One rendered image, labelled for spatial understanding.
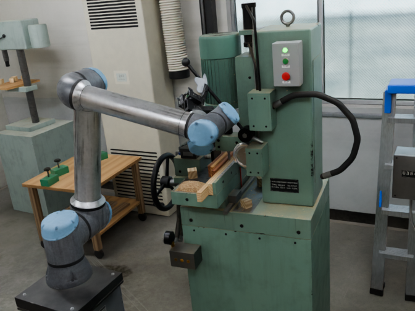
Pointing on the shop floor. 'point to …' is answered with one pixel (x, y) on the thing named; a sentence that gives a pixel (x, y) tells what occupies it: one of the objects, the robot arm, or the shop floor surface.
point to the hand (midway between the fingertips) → (194, 86)
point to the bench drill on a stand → (31, 124)
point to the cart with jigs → (55, 184)
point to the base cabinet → (260, 269)
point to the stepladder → (397, 84)
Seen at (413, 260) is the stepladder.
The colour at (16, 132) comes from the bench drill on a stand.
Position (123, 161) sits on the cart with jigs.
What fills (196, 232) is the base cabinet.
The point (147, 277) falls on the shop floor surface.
